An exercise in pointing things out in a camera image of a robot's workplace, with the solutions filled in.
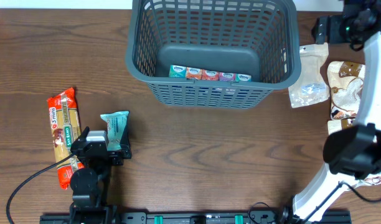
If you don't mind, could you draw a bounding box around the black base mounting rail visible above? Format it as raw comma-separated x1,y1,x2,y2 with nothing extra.
39,210,352,224

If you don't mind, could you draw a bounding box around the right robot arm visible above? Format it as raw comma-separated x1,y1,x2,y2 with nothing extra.
276,0,381,223

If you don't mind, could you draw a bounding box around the orange spaghetti pasta packet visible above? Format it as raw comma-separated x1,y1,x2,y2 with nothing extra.
47,88,84,190

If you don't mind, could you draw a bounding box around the multicolour Kleenex tissue multipack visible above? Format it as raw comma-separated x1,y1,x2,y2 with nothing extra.
169,65,252,82

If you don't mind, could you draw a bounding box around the brown white mushroom pouch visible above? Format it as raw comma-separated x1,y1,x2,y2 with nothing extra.
327,118,381,188

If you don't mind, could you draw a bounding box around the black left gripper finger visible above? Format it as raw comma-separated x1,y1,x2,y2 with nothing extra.
120,116,131,152
70,126,90,151

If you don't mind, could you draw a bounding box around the brown white coconut pouch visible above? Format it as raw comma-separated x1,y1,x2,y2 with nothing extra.
327,61,365,120

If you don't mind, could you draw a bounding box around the teal snack bar wrapper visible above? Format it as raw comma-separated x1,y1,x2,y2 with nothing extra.
100,111,129,151

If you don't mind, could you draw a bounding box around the pale beige resealable pouch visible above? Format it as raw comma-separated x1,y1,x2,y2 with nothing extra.
288,43,329,108

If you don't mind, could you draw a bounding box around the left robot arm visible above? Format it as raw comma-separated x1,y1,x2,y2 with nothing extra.
69,115,132,224

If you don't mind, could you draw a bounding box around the grey plastic mesh basket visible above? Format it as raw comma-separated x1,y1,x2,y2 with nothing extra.
125,0,301,109

